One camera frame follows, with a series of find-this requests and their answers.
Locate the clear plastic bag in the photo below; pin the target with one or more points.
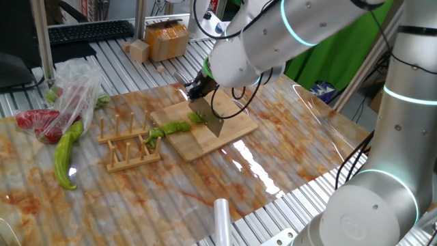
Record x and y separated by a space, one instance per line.
75 78

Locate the wooden peg rack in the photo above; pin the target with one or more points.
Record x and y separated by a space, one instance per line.
119 136

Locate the marble pattern plastic mat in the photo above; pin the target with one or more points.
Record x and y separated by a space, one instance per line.
136 198

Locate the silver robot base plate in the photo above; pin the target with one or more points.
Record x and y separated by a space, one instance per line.
280 239

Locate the plastic bag of peppers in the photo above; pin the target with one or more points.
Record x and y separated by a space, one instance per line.
102 101

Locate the blue patterned cloth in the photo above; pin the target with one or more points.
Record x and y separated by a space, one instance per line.
321 90

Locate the green cloth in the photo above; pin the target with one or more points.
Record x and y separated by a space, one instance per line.
341 58

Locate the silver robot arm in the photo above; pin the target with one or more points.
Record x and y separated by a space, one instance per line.
403 119

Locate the white plastic film roll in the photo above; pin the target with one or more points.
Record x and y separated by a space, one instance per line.
222 225

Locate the long green chili pepper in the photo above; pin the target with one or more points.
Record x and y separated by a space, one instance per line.
194 118

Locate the red chili pepper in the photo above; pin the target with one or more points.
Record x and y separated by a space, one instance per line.
34 118
51 135

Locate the large wooden block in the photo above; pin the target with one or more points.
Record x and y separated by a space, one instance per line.
140 51

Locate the chopped green pepper pieces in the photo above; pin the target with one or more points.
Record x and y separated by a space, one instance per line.
50 95

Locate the tiny wooden block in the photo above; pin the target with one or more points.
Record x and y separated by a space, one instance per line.
161 69

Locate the cut green pepper chunk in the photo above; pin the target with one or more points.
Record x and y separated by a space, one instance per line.
185 125
170 128
157 132

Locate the wooden cutting board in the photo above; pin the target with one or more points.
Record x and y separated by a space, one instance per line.
235 126

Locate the aluminium frame post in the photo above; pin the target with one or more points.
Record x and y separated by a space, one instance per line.
140 17
362 78
42 41

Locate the curved green chili pepper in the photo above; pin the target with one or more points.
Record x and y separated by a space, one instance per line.
61 157

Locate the black keyboard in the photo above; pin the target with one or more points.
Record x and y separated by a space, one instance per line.
88 31

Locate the black computer monitor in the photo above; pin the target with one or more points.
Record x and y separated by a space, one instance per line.
13 34

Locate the small wooden block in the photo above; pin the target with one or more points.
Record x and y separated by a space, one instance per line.
126 46

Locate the cut green pepper stem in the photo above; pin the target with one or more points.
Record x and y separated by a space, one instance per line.
149 141

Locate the steel cleaver knife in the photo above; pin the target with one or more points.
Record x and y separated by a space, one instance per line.
210 116

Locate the brown cardboard box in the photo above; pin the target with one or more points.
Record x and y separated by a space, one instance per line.
375 100

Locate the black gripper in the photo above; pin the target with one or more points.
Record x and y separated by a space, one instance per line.
204 85

